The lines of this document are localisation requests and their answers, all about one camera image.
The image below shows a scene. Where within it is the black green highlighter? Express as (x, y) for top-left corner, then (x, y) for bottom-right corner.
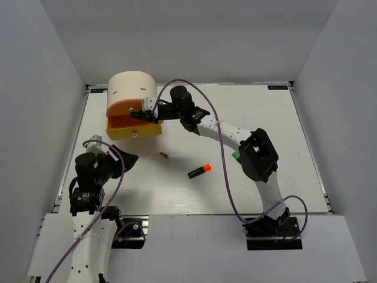
(232, 151), (240, 160)

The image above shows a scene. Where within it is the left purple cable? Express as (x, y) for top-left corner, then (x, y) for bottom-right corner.
(44, 140), (147, 283)

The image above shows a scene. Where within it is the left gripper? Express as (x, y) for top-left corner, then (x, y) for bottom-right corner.
(95, 144), (139, 185)

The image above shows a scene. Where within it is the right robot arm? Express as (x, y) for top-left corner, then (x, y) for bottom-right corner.
(130, 85), (290, 235)

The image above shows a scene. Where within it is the purple cable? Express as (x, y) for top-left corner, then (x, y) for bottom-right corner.
(153, 78), (309, 242)
(44, 140), (147, 283)

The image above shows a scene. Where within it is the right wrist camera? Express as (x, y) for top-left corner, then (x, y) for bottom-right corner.
(142, 97), (157, 112)

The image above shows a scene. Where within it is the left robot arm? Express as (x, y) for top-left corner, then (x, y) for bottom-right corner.
(67, 145), (138, 282)

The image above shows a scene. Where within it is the left blue corner label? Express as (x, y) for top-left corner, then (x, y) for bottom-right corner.
(90, 88), (108, 93)

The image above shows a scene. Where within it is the round cream drawer organizer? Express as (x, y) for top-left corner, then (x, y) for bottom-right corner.
(106, 71), (162, 141)

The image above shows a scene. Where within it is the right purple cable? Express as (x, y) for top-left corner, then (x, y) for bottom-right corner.
(153, 78), (309, 242)

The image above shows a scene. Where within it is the blue corner label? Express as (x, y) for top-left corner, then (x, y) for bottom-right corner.
(267, 85), (289, 90)
(90, 88), (108, 93)

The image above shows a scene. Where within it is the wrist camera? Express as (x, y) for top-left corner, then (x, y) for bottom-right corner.
(142, 97), (157, 112)
(83, 134), (106, 155)

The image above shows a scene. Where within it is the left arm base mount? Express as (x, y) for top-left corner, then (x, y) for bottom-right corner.
(111, 215), (149, 249)

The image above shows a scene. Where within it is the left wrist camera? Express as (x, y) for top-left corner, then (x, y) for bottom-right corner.
(83, 134), (106, 155)

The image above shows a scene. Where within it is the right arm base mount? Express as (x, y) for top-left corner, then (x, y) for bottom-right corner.
(243, 217), (303, 251)

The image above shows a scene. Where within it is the black orange highlighter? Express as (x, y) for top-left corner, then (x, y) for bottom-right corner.
(187, 163), (211, 179)

